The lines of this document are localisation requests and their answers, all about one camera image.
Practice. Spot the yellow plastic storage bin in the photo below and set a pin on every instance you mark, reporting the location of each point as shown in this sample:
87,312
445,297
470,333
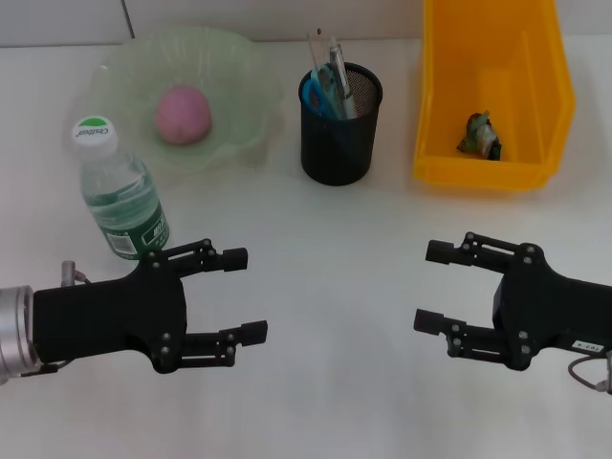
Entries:
516,48

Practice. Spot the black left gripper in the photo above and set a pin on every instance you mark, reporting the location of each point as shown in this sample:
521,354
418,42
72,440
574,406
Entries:
110,315

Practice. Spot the blue teal scissors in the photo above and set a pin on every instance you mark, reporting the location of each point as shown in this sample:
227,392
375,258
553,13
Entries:
322,102

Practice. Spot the black mesh pen holder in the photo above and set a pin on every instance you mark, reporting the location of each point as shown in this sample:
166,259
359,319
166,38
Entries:
334,158

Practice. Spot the translucent green fruit plate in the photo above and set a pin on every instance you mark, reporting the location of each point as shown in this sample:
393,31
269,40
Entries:
129,72

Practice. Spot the transparent plastic ruler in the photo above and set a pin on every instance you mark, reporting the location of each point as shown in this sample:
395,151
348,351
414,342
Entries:
319,50

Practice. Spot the green plastic wrapper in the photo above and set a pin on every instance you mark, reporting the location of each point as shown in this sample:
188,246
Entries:
480,136

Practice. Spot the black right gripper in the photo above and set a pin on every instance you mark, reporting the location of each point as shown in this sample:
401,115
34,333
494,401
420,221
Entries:
550,311

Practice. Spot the pink peach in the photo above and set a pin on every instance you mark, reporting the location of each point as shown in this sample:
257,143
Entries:
182,117

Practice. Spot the white silver ballpoint pen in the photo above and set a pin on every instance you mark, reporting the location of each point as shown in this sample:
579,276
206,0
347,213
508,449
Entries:
342,76

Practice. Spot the clear water bottle green label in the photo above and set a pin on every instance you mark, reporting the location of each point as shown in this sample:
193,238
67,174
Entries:
119,191

